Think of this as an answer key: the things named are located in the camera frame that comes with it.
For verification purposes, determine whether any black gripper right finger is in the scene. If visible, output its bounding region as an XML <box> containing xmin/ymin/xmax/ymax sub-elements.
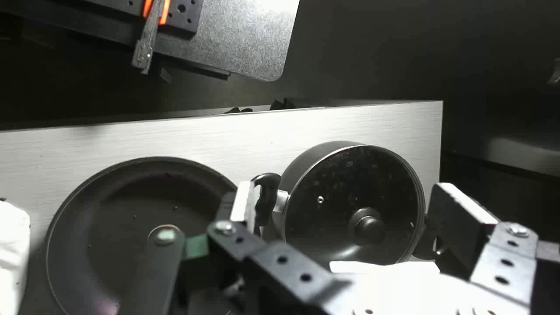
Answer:
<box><xmin>425</xmin><ymin>183</ymin><xmax>558</xmax><ymax>310</ymax></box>

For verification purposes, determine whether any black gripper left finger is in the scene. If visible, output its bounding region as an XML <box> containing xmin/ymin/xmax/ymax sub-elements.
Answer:
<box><xmin>206</xmin><ymin>174</ymin><xmax>349</xmax><ymax>315</ymax></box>

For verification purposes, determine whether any white towel with red stripe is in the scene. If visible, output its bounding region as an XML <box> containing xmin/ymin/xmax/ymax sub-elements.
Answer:
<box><xmin>0</xmin><ymin>202</ymin><xmax>29</xmax><ymax>315</ymax></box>

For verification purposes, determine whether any black frying pan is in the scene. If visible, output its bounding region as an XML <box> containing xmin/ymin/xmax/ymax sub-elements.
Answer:
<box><xmin>43</xmin><ymin>156</ymin><xmax>236</xmax><ymax>315</ymax></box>

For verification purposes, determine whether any black pot with glass lid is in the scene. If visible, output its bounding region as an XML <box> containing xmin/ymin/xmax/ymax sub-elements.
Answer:
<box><xmin>272</xmin><ymin>142</ymin><xmax>425</xmax><ymax>267</ymax></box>

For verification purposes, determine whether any grey robot mounting plate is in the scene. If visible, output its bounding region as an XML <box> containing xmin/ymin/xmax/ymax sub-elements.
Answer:
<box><xmin>78</xmin><ymin>0</ymin><xmax>299</xmax><ymax>83</ymax></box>

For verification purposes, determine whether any orange handled clamp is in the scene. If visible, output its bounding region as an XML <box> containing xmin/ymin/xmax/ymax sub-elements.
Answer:
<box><xmin>131</xmin><ymin>0</ymin><xmax>171</xmax><ymax>76</ymax></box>

